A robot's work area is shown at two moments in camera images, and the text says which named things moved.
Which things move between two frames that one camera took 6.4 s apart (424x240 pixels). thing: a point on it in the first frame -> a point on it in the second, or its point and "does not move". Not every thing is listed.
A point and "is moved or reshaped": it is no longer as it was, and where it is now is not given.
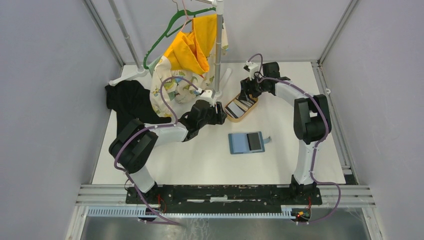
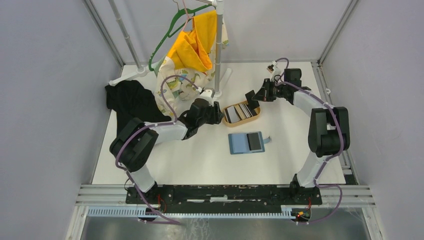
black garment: x=130 y=101 does not move
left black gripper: x=218 y=118 does not move
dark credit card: x=253 y=141 does not move
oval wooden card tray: x=236 y=109 is moved or reshaped
